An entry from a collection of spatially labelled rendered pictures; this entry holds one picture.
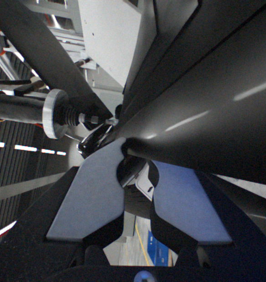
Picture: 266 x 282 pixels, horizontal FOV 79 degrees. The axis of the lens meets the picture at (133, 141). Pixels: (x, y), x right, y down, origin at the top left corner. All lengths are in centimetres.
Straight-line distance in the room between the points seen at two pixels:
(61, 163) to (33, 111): 1263
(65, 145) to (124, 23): 1250
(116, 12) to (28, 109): 35
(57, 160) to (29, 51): 1269
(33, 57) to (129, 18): 26
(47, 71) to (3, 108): 10
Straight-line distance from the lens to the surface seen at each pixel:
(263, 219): 27
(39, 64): 32
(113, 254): 1389
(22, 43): 33
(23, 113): 26
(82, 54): 82
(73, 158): 1266
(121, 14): 50
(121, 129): 17
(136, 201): 49
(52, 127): 23
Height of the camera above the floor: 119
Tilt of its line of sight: 5 degrees down
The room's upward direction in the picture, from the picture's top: 82 degrees counter-clockwise
